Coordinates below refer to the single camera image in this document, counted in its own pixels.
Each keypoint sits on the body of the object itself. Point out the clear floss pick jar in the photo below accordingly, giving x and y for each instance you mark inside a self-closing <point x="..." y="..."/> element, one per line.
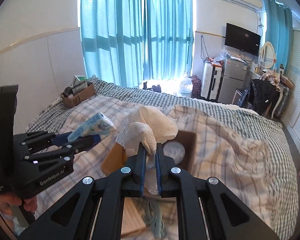
<point x="174" y="150"/>

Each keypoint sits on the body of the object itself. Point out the teal side curtain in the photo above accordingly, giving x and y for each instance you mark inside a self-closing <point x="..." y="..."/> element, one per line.
<point x="279" y="32"/>

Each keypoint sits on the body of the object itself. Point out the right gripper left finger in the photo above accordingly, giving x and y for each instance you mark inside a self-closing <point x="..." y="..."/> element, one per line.
<point x="93" y="208"/>

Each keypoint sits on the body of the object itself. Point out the small cardboard box with items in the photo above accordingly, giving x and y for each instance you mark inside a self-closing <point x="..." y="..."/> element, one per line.
<point x="78" y="91"/>

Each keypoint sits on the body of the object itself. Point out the silver mini fridge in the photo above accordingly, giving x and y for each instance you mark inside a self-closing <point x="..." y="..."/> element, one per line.
<point x="234" y="72"/>

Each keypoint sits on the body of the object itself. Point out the white lace cloth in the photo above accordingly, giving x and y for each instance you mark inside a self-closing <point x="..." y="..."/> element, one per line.
<point x="147" y="126"/>

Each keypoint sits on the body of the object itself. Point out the oval white mirror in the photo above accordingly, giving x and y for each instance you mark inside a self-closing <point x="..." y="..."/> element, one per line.
<point x="267" y="56"/>

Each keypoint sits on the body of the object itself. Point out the brown paper booklet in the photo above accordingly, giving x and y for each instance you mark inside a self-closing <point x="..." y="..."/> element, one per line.
<point x="132" y="222"/>

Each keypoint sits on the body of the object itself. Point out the black wall television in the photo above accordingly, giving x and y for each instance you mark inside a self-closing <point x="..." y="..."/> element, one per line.
<point x="242" y="39"/>

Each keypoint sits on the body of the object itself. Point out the person's left hand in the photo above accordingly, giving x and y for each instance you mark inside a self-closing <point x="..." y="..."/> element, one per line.
<point x="10" y="199"/>

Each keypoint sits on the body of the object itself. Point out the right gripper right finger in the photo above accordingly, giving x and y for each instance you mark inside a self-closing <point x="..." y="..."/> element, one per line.
<point x="206" y="208"/>

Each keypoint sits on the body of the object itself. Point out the black jacket on chair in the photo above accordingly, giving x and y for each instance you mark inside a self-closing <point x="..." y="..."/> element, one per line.
<point x="259" y="96"/>

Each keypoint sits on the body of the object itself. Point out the green checked bed sheet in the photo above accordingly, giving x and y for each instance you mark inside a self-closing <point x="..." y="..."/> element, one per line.
<point x="117" y="102"/>

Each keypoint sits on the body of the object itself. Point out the teal window curtain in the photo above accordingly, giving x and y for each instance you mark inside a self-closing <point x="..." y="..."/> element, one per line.
<point x="126" y="42"/>

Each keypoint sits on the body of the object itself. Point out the white plastic bag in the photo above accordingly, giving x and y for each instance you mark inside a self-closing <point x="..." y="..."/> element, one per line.
<point x="185" y="87"/>

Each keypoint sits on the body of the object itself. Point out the blue white tissue pack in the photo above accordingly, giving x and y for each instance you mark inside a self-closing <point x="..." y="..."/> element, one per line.
<point x="99" y="125"/>

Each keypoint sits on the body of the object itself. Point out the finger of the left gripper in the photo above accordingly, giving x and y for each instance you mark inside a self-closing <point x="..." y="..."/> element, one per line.
<point x="40" y="140"/>
<point x="67" y="150"/>

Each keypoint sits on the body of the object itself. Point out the plaid beige blanket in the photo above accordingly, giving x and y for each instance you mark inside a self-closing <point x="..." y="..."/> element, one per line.
<point x="240" y="163"/>

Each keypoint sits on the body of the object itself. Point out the white suitcase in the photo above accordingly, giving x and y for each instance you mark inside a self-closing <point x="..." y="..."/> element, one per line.
<point x="212" y="74"/>

